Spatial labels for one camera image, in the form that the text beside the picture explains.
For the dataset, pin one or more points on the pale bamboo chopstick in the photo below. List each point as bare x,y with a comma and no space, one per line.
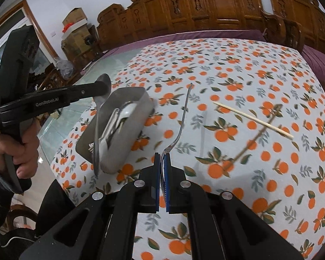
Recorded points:
271,127

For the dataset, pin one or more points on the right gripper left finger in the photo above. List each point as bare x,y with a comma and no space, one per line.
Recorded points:
149,195

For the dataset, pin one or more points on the stainless steel fork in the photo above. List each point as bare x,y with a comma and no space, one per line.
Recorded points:
163,179

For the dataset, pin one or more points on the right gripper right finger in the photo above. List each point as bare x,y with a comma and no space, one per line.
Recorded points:
175,201

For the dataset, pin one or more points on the carved wooden sofa bench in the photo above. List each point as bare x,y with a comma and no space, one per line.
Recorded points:
293,23

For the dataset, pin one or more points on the rectangular metal tray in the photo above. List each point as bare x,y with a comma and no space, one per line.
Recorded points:
111,161

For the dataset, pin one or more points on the orange print tablecloth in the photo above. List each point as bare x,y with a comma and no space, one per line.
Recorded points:
281,180

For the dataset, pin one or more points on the person's left hand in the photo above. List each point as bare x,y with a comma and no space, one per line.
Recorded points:
24,154

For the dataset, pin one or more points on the stacked cardboard boxes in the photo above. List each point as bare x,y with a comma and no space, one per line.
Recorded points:
77,37

